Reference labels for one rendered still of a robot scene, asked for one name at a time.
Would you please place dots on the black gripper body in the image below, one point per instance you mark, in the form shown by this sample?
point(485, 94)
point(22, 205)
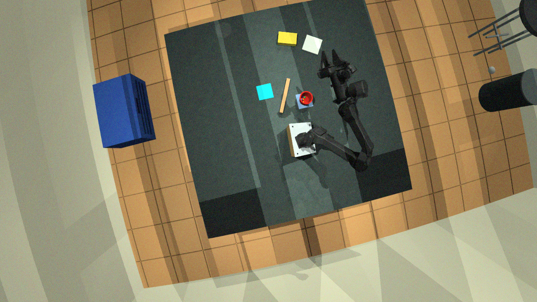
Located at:
point(332, 73)

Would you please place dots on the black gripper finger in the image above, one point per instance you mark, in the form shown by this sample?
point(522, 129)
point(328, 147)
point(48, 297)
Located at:
point(336, 59)
point(325, 63)

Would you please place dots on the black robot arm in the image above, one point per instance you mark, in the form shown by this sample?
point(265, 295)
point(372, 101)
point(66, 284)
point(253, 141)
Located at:
point(360, 161)

